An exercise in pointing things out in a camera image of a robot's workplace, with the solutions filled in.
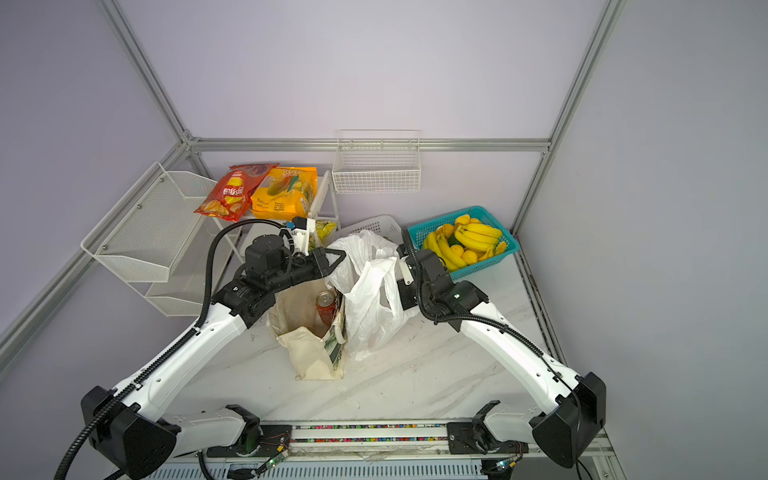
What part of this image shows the red Lays chips bag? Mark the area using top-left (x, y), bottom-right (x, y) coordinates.
top-left (195, 163), bottom-right (277, 222)

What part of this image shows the red Coke can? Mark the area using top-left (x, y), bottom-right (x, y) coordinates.
top-left (316, 290), bottom-right (337, 326)

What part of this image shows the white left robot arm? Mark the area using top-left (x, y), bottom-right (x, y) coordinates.
top-left (81, 235), bottom-right (346, 479)

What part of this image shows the canvas floral tote bag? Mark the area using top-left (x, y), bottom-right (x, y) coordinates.
top-left (267, 280), bottom-right (347, 381)

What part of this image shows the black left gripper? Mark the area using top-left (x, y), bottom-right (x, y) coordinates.
top-left (268, 246), bottom-right (346, 294)

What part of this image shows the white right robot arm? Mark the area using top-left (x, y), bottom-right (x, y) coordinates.
top-left (397, 247), bottom-right (607, 468)

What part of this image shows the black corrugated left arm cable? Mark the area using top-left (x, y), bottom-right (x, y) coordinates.
top-left (53, 218), bottom-right (295, 480)

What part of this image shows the yellow-green corn chips bag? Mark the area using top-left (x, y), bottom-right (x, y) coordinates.
top-left (315, 220), bottom-right (338, 244)

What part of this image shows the white plastic grocery bag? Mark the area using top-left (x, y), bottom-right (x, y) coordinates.
top-left (326, 230), bottom-right (417, 361)

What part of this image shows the toy banana bunch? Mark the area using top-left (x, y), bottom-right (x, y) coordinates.
top-left (423, 227), bottom-right (469, 272)
top-left (453, 222), bottom-right (507, 254)

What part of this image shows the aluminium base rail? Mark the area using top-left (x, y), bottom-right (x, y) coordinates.
top-left (137, 415), bottom-right (616, 480)

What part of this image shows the white mesh wall shelf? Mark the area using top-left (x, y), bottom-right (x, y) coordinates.
top-left (81, 163), bottom-right (224, 317)

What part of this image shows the teal plastic fruit basket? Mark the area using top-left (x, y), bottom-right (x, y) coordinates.
top-left (407, 206), bottom-right (520, 280)

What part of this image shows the orange-yellow snack bag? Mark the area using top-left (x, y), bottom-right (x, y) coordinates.
top-left (251, 167), bottom-right (318, 221)

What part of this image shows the white plastic vegetable basket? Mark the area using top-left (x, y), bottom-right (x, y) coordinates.
top-left (333, 215), bottom-right (402, 244)

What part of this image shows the white wire wall basket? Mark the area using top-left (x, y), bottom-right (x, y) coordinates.
top-left (332, 129), bottom-right (422, 194)

